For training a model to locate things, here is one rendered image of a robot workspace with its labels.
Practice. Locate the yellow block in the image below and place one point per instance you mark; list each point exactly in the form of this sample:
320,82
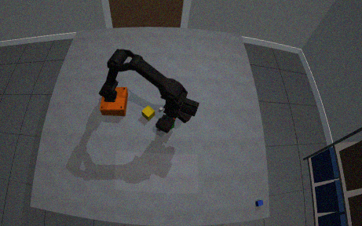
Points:
148,113

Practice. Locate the small blue block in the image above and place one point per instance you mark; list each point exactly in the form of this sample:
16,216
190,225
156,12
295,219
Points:
259,203

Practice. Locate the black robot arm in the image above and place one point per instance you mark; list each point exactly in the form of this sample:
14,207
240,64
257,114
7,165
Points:
172,91

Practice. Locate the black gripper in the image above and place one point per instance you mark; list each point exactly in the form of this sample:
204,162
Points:
165,123

